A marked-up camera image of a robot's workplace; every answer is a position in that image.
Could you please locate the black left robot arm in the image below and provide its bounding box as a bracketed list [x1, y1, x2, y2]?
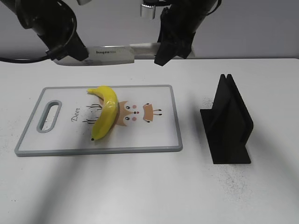
[0, 0, 195, 66]

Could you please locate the knife with white handle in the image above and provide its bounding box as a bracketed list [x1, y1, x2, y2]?
[50, 42, 195, 66]

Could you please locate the black cable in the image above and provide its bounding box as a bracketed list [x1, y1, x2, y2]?
[0, 0, 78, 63]

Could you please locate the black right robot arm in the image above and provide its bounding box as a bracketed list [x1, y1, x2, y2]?
[154, 0, 221, 66]

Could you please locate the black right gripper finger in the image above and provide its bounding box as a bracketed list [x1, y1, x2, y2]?
[154, 42, 177, 66]
[176, 42, 193, 59]

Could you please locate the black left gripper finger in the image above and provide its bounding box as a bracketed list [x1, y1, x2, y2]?
[66, 32, 89, 61]

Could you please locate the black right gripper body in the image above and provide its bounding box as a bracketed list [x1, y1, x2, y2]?
[157, 6, 195, 44]

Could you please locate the white grey-rimmed cutting board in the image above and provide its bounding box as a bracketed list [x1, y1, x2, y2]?
[14, 84, 183, 157]

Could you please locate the black knife stand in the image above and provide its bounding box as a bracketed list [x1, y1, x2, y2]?
[200, 74, 254, 164]

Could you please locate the yellow plastic banana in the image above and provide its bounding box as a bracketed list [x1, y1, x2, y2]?
[87, 86, 118, 140]

